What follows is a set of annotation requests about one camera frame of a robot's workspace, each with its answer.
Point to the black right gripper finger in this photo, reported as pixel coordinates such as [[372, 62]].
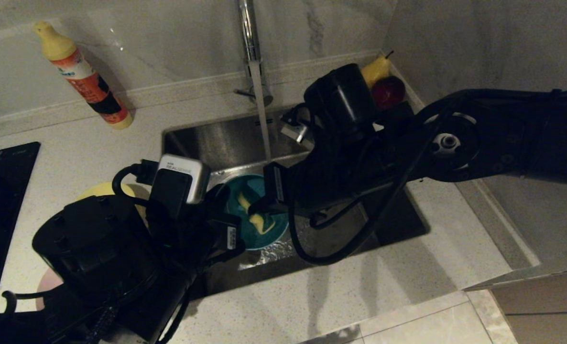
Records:
[[267, 208]]

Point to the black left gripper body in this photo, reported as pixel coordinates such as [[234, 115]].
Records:
[[212, 229]]

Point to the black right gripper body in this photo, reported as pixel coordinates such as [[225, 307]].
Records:
[[326, 181]]

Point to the green and yellow sponge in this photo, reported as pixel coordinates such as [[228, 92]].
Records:
[[264, 224]]

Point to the blue plastic bowl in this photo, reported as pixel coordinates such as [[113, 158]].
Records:
[[259, 239]]

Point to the orange dish soap bottle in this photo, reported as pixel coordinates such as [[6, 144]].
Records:
[[87, 79]]

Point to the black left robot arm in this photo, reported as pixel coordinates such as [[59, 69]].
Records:
[[92, 243]]

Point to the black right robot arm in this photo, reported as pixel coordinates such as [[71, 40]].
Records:
[[527, 134]]

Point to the stainless steel sink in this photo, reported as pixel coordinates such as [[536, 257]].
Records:
[[207, 143]]

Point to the running water stream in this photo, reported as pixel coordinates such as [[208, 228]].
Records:
[[263, 124]]

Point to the dark red apple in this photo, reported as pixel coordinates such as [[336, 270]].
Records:
[[391, 91]]

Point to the yellow plastic bowl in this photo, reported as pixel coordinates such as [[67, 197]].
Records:
[[102, 189]]

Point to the yellow pear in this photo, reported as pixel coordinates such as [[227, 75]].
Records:
[[376, 71]]

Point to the chrome faucet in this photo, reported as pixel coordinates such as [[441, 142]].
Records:
[[248, 33]]

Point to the pink plastic bowl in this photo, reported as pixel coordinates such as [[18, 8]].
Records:
[[49, 282]]

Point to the black induction cooktop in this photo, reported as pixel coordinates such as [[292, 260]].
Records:
[[1, 191]]

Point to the beige wooden cabinet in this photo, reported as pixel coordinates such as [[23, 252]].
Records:
[[546, 306]]

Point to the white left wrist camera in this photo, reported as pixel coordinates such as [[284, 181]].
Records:
[[192, 177]]

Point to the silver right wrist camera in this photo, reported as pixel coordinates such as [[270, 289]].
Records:
[[295, 131]]

